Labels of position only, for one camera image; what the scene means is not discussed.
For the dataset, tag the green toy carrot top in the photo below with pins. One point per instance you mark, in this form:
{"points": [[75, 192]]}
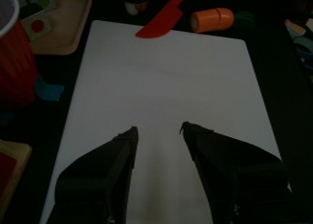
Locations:
{"points": [[243, 19]]}

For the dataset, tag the red plastic cup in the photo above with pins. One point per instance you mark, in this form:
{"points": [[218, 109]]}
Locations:
{"points": [[13, 60]]}

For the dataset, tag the red toy knife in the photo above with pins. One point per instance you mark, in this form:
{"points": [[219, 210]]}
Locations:
{"points": [[163, 20]]}

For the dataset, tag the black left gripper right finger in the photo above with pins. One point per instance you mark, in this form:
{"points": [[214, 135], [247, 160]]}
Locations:
{"points": [[243, 185]]}

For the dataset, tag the white sushi piece green dot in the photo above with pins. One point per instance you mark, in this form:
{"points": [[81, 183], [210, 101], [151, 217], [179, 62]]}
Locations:
{"points": [[43, 0]]}

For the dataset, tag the wooden sushi tray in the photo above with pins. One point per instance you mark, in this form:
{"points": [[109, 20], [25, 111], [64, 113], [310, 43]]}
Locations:
{"points": [[68, 29]]}

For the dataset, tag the small black white sushi toy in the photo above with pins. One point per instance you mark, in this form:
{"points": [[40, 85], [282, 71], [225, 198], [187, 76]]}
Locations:
{"points": [[134, 8]]}

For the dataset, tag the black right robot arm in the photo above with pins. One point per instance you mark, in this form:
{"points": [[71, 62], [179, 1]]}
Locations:
{"points": [[303, 48]]}

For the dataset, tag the blue toy utensil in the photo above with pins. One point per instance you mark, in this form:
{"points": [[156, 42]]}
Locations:
{"points": [[48, 92]]}

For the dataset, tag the white sushi piece red dot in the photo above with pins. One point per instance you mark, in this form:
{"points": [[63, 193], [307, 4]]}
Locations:
{"points": [[37, 26]]}

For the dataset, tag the orange toy carrot body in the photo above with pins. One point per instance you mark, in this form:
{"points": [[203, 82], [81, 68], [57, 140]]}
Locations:
{"points": [[211, 20]]}

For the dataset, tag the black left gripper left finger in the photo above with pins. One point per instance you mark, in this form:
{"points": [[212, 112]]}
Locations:
{"points": [[93, 185]]}

